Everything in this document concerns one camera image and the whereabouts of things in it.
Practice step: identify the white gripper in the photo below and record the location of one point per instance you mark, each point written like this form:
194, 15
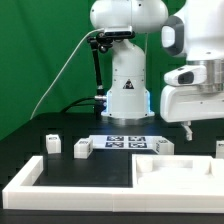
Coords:
187, 103

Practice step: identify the white square tabletop part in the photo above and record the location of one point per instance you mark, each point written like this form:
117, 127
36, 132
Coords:
178, 174

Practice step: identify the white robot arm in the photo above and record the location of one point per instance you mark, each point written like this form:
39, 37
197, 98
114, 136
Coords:
195, 32

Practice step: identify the fiducial marker sheet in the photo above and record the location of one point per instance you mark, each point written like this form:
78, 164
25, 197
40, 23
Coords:
124, 142

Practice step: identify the white U-shaped obstacle fence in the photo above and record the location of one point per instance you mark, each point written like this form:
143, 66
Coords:
21, 193

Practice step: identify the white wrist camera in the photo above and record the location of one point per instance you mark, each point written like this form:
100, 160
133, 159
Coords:
186, 75

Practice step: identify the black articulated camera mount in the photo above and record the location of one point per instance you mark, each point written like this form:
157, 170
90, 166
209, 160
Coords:
98, 44

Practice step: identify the black camera on mount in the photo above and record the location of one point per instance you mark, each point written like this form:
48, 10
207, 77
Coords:
119, 34

